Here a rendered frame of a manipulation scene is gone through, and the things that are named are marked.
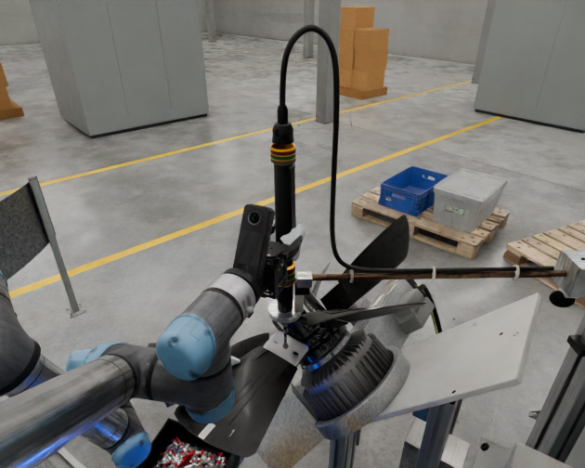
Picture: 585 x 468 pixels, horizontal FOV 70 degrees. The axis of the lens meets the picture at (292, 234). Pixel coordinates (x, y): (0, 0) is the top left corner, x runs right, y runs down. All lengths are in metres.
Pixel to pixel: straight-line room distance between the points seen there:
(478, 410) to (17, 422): 2.28
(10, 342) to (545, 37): 7.70
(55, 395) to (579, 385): 1.09
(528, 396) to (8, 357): 2.45
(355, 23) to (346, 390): 8.33
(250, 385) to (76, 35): 6.11
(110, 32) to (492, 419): 6.23
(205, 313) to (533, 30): 7.63
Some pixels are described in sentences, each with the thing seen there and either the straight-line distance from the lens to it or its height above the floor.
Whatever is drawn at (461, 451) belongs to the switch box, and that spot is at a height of 0.84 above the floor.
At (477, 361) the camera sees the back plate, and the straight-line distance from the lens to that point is 0.88.
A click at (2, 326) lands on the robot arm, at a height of 1.45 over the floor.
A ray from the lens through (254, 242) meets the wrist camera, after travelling 0.66.
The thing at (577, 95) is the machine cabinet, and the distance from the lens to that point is 7.80.
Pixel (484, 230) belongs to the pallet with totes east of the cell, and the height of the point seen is 0.14.
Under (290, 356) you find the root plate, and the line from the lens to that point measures 0.97.
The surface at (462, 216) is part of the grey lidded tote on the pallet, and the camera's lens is 3.70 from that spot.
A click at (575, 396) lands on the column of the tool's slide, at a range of 1.27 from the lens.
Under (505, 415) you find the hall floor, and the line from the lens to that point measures 2.59.
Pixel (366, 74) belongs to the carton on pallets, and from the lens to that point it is 8.83.
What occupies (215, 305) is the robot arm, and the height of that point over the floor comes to 1.52.
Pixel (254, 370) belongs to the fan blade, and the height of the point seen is 1.19.
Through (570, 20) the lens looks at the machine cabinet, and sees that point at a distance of 7.80.
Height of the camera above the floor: 1.89
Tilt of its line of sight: 30 degrees down
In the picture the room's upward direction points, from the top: straight up
